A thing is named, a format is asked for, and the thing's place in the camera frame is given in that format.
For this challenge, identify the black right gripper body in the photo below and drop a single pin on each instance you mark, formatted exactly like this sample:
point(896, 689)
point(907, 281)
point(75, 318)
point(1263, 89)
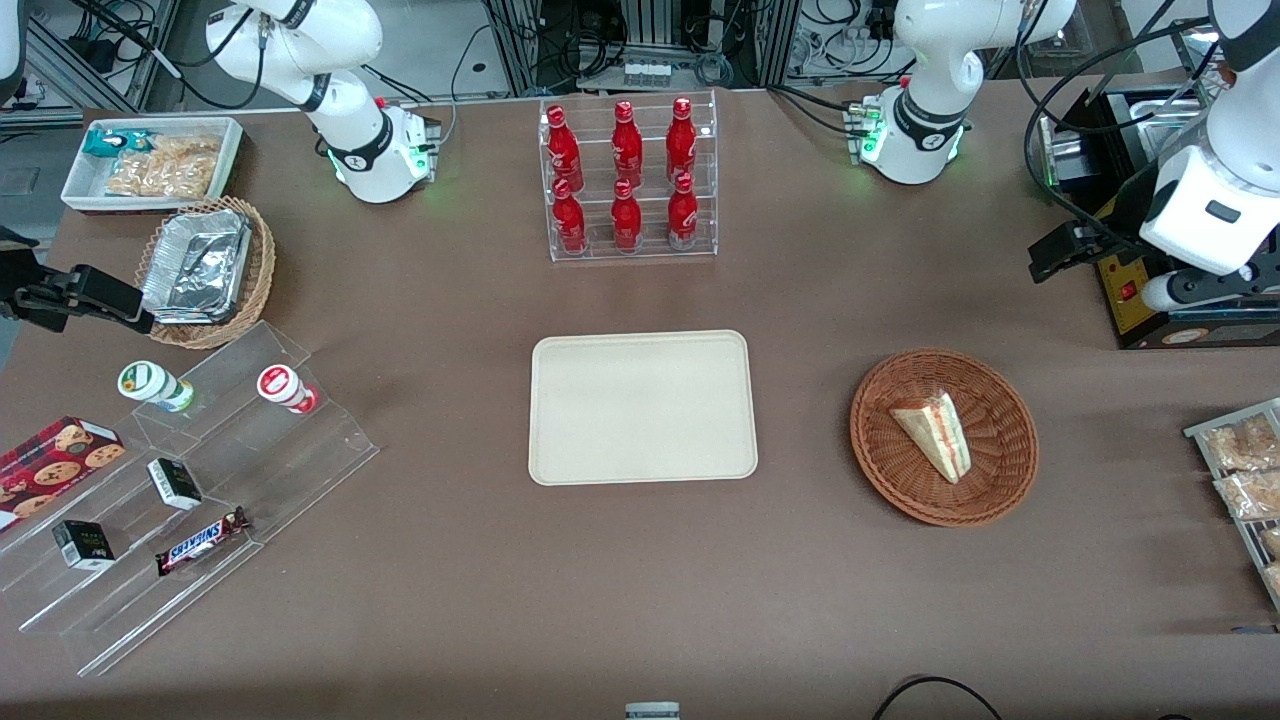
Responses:
point(22, 288)

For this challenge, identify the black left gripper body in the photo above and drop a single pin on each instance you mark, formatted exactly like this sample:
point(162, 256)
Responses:
point(1127, 211)

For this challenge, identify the triangular sandwich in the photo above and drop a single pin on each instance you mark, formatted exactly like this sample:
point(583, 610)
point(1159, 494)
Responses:
point(935, 435)

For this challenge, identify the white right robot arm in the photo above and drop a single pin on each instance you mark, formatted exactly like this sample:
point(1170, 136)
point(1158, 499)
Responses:
point(300, 40)

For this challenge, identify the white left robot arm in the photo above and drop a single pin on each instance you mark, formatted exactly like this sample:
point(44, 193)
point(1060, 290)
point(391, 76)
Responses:
point(935, 60)

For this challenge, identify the light wicker basket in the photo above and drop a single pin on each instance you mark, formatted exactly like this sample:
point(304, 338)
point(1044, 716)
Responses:
point(262, 260)

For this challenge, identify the round brown wicker basket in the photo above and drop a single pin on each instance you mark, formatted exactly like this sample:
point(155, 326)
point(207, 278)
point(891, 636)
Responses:
point(990, 470)

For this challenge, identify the grey tray of snack bags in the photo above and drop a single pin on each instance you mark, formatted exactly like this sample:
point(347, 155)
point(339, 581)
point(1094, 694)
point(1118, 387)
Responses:
point(1200, 432)

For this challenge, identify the beige plastic tray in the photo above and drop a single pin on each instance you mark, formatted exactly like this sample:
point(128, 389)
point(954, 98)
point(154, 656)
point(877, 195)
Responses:
point(640, 408)

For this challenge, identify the black hot food display case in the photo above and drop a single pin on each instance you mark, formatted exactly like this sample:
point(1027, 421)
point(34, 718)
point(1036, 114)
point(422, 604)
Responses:
point(1125, 300)

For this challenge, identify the green label yogurt bottle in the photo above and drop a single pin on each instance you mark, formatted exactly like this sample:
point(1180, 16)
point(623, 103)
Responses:
point(150, 383)

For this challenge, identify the stack of foil containers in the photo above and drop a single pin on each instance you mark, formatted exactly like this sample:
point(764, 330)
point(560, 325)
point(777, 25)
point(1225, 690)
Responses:
point(195, 265)

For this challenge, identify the white rectangular snack bin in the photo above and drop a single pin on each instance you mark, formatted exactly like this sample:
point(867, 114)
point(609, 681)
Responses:
point(80, 190)

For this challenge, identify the clear bag of chips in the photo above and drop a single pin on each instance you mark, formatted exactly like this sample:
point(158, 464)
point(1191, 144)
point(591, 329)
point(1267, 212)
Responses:
point(165, 168)

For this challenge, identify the teal snack packet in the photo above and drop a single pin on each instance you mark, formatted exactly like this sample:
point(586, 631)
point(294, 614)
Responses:
point(105, 142)

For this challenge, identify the red cookie box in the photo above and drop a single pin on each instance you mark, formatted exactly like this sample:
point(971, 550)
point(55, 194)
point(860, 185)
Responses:
point(55, 460)

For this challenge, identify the small black carton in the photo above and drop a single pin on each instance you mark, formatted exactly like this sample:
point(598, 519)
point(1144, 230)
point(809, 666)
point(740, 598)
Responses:
point(82, 545)
point(175, 483)

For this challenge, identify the red label yogurt bottle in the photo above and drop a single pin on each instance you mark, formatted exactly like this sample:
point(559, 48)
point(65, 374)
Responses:
point(282, 386)

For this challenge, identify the clear acrylic stepped shelf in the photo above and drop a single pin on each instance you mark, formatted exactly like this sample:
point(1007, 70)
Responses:
point(300, 460)

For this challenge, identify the snickers candy bar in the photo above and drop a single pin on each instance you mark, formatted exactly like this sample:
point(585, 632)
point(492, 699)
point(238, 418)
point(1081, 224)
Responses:
point(200, 541)

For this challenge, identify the clear bag of pastries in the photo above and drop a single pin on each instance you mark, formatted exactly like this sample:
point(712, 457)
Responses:
point(1255, 495)
point(1245, 442)

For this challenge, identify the red soda bottle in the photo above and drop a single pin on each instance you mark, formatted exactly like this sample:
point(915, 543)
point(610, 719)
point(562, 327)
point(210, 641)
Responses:
point(563, 145)
point(683, 215)
point(681, 140)
point(569, 220)
point(626, 218)
point(627, 140)

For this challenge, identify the white power strip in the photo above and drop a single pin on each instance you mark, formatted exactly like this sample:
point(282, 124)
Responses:
point(645, 72)

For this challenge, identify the clear acrylic bottle rack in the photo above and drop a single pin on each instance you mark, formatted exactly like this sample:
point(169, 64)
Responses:
point(600, 245)

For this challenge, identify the small white grey device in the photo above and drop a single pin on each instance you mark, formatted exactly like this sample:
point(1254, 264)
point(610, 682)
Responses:
point(652, 711)

